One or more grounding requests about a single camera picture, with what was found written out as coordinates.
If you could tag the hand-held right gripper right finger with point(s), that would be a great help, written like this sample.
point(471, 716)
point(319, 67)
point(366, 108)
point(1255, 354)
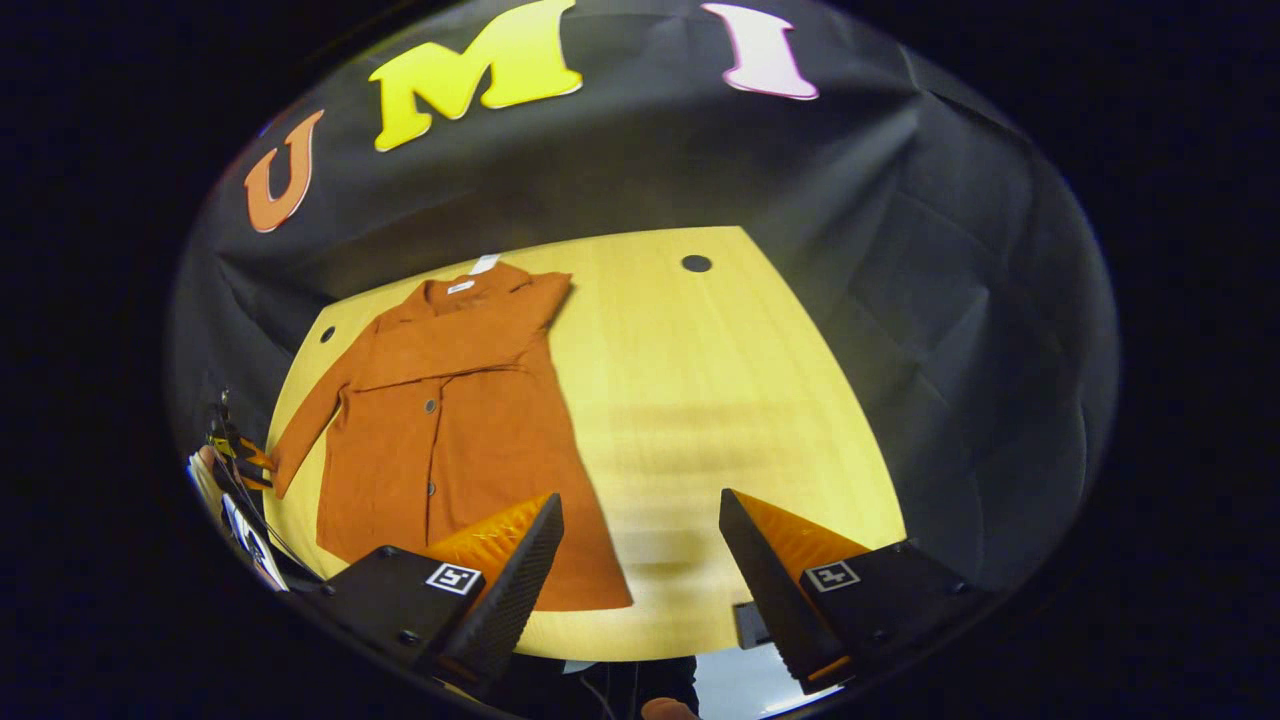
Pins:
point(770, 600)

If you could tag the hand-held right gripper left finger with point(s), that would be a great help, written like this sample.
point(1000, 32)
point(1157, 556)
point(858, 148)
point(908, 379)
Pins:
point(515, 590)

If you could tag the small grey block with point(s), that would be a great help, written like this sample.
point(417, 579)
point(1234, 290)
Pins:
point(751, 625)

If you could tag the orange knit cardigan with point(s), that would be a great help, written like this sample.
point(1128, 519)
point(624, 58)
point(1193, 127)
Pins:
point(480, 450)

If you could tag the black backdrop cloth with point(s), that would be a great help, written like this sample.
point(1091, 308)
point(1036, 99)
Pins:
point(900, 300)

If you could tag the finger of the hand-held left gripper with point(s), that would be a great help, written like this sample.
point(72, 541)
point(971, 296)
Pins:
point(255, 481)
point(255, 457)

